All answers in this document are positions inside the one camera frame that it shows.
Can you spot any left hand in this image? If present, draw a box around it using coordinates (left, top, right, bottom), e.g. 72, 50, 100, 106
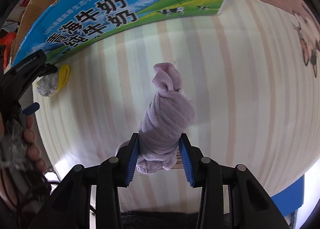
1, 115, 52, 209

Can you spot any blue seat chair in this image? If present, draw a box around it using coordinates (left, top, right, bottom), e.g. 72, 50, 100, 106
271, 176, 304, 217

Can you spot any striped cat table mat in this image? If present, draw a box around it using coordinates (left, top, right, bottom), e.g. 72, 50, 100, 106
33, 0, 319, 213

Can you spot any orange plastic bag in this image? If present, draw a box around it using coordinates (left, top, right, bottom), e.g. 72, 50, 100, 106
1, 32, 16, 70

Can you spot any purple towel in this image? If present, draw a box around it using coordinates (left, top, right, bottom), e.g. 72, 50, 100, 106
136, 62, 195, 174

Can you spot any open cardboard milk box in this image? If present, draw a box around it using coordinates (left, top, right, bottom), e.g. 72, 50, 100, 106
11, 0, 225, 66

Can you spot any grey yellow sock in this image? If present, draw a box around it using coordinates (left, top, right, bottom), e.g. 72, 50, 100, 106
36, 64, 71, 97

